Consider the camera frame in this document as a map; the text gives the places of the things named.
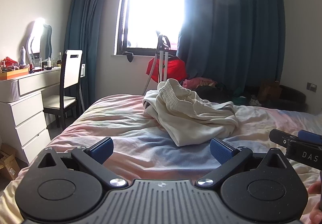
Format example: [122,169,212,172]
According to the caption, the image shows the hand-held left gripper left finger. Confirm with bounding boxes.
[38,137,129,188]

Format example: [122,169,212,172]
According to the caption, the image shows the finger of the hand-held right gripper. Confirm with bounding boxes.
[297,130,322,144]
[269,128,300,147]

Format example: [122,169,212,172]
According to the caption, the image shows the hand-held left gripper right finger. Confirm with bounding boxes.
[197,138,290,188]

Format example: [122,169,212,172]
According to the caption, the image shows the cream white pants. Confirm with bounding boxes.
[142,79,239,146]

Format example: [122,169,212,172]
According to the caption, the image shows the dark clothes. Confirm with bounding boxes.
[195,84,235,103]

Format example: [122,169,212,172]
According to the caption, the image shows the pink clothes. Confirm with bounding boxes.
[182,77,218,89]

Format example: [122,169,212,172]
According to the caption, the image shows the person's right hand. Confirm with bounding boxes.
[308,182,322,224]

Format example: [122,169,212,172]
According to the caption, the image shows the bed with pastel sheet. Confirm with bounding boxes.
[0,94,322,224]

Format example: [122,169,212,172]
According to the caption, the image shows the dark armchair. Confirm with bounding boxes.
[244,84,308,113]

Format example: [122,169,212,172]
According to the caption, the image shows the brown cardboard box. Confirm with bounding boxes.
[258,81,282,101]

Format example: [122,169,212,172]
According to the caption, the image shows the green cloth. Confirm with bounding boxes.
[232,88,249,107]

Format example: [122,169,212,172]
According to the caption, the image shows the white and dark chair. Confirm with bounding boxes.
[43,50,83,129]

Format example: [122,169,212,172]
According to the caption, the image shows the white dressing table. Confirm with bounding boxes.
[0,67,62,164]

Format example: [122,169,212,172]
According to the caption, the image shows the red bag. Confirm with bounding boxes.
[146,56,187,83]

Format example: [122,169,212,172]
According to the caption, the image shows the row of cosmetic bottles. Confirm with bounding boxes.
[29,52,62,73]

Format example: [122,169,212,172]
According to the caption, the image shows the orange box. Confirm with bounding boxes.
[0,68,29,81]

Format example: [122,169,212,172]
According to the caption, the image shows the wide blue curtain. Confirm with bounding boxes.
[176,0,286,89]

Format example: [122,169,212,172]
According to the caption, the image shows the garment steamer stand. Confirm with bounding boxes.
[142,30,171,96]

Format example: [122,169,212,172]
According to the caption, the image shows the narrow blue curtain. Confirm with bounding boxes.
[63,0,111,114]

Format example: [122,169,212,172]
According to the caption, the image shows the red pouch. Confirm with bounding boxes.
[1,57,19,67]

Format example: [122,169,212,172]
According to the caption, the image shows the wavy framed mirror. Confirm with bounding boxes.
[27,18,53,64]

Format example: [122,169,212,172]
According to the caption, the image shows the dark framed window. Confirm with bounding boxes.
[110,0,185,57]

